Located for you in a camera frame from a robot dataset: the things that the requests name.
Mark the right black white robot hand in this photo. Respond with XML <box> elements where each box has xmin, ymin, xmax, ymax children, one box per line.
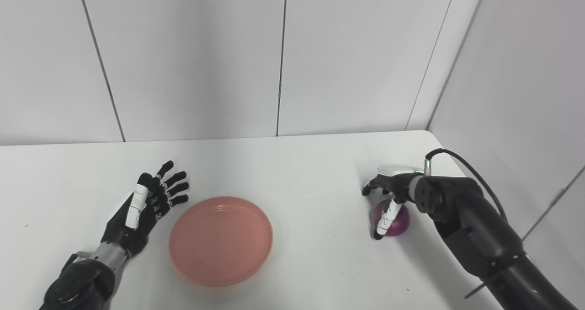
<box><xmin>362</xmin><ymin>165</ymin><xmax>425</xmax><ymax>241</ymax></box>

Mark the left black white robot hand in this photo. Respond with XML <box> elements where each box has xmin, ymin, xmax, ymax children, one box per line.
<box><xmin>101</xmin><ymin>160</ymin><xmax>190</xmax><ymax>258</ymax></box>

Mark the purple red onion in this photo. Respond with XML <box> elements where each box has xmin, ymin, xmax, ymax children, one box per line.
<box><xmin>369</xmin><ymin>199</ymin><xmax>410</xmax><ymax>238</ymax></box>

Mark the pink round plate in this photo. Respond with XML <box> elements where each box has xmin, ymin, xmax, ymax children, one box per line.
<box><xmin>169</xmin><ymin>196</ymin><xmax>274</xmax><ymax>287</ymax></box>

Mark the thin black left wrist cable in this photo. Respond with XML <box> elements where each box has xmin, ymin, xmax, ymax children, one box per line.
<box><xmin>60</xmin><ymin>251</ymin><xmax>92</xmax><ymax>276</ymax></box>

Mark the thick black right wrist cable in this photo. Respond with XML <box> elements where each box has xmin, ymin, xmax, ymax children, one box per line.
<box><xmin>424</xmin><ymin>148</ymin><xmax>509</xmax><ymax>222</ymax></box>

